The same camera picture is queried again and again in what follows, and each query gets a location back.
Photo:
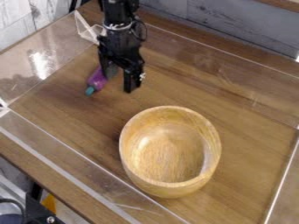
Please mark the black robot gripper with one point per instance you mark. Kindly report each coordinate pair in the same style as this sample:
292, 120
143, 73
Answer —
119, 51

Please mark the purple toy eggplant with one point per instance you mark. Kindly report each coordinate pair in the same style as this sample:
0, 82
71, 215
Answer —
96, 82

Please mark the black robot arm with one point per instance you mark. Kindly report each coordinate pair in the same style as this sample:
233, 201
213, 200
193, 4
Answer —
120, 12

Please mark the brown wooden bowl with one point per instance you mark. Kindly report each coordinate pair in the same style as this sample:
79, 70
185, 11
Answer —
169, 150

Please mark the clear acrylic corner bracket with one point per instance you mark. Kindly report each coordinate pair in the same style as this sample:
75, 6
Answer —
88, 32

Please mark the clear acrylic tray enclosure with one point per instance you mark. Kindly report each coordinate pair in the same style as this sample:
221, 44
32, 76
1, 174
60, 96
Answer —
59, 135

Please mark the black clamp with cable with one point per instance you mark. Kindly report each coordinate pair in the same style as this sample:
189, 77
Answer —
30, 212

